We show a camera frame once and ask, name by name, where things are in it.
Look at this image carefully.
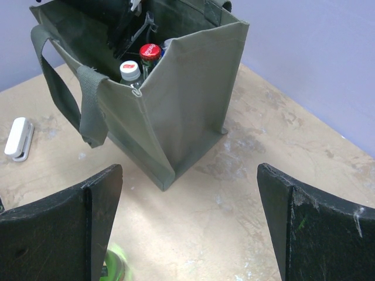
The green glass bottle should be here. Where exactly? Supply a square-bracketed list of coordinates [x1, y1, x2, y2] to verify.
[99, 244, 133, 281]

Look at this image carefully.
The cola glass bottle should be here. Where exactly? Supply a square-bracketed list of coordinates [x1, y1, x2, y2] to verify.
[139, 43, 162, 80]

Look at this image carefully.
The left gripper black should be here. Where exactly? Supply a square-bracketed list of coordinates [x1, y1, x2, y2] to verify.
[66, 0, 158, 59]

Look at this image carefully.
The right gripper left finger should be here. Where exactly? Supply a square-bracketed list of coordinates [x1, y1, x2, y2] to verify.
[1, 165, 122, 280]

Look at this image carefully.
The green canvas bag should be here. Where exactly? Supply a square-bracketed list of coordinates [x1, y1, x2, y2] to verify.
[30, 1, 248, 191]

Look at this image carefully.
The white flat bar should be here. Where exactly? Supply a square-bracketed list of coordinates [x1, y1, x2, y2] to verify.
[4, 117, 34, 162]

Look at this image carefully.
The green orange juice bottle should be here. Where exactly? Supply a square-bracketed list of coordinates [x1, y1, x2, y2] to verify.
[120, 60, 144, 89]

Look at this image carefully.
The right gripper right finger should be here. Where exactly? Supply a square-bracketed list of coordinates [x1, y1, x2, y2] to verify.
[257, 163, 374, 280]

